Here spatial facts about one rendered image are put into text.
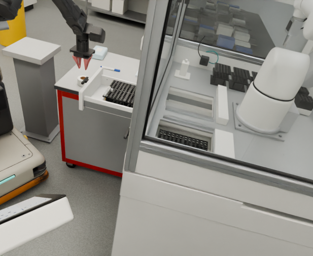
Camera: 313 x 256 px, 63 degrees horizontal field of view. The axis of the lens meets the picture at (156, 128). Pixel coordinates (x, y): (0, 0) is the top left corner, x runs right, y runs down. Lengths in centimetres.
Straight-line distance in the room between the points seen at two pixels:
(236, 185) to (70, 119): 121
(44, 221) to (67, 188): 152
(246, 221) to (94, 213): 115
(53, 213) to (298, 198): 72
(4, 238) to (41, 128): 190
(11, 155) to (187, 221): 127
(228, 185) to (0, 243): 64
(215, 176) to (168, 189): 18
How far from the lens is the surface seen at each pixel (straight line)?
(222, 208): 97
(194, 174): 85
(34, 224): 51
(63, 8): 114
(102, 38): 123
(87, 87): 132
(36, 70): 205
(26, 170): 185
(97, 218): 188
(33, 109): 228
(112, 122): 165
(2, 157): 192
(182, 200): 95
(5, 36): 394
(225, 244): 117
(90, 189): 201
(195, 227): 109
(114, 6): 527
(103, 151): 184
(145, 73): 66
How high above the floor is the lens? 162
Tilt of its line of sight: 38 degrees down
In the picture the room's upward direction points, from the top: 13 degrees clockwise
